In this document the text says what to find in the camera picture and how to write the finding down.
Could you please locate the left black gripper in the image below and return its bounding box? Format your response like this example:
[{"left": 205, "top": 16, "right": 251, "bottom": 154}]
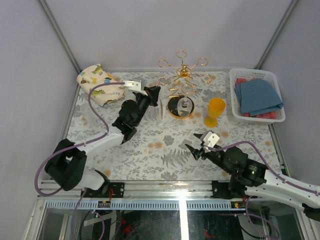
[{"left": 134, "top": 85, "right": 159, "bottom": 127}]

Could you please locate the slim clear champagne flute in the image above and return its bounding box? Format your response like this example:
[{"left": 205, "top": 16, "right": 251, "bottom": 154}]
[{"left": 147, "top": 99, "right": 164, "bottom": 124}]

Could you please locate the gold wine glass rack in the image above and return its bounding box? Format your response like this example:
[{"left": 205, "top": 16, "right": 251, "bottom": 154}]
[{"left": 157, "top": 50, "right": 216, "bottom": 120}]

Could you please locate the short clear wine glass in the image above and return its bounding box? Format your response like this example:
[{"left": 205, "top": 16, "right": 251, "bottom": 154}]
[{"left": 177, "top": 83, "right": 193, "bottom": 118}]

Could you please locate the yellow plastic goblet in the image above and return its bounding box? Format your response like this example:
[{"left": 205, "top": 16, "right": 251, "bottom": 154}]
[{"left": 203, "top": 97, "right": 226, "bottom": 128}]

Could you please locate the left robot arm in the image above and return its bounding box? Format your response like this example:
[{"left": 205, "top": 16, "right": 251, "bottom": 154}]
[{"left": 44, "top": 80, "right": 161, "bottom": 198}]

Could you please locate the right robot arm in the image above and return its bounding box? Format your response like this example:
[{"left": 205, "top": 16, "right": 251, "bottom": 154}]
[{"left": 186, "top": 131, "right": 320, "bottom": 221}]

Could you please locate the floral table mat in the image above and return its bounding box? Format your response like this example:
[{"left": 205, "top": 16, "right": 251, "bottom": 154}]
[{"left": 56, "top": 71, "right": 286, "bottom": 181}]

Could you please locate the dinosaur print cloth bag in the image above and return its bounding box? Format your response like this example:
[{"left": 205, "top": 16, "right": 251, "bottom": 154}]
[{"left": 76, "top": 63, "right": 125, "bottom": 106}]

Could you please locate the clear glass near left edge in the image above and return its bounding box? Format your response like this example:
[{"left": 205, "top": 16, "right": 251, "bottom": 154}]
[{"left": 80, "top": 103, "right": 92, "bottom": 123}]

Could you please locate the white plastic basket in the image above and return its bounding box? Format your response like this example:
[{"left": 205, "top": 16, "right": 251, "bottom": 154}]
[{"left": 229, "top": 68, "right": 286, "bottom": 125}]

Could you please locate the blue folded cloth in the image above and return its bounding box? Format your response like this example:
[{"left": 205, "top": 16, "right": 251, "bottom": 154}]
[{"left": 234, "top": 78, "right": 285, "bottom": 117}]

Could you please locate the red cloth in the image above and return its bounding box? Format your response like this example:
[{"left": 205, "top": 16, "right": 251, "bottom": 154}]
[{"left": 234, "top": 77, "right": 279, "bottom": 120}]

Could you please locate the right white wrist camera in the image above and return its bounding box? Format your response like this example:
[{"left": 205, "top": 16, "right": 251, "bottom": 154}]
[{"left": 200, "top": 131, "right": 220, "bottom": 153}]

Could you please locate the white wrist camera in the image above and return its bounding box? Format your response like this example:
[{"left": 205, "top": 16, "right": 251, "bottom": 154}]
[
  {"left": 200, "top": 131, "right": 220, "bottom": 153},
  {"left": 124, "top": 79, "right": 148, "bottom": 96}
]

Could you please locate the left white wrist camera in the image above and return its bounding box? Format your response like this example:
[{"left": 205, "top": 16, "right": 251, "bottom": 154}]
[{"left": 124, "top": 79, "right": 148, "bottom": 96}]

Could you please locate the aluminium front rail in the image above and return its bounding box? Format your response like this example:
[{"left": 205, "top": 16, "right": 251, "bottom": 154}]
[{"left": 37, "top": 180, "right": 245, "bottom": 211}]

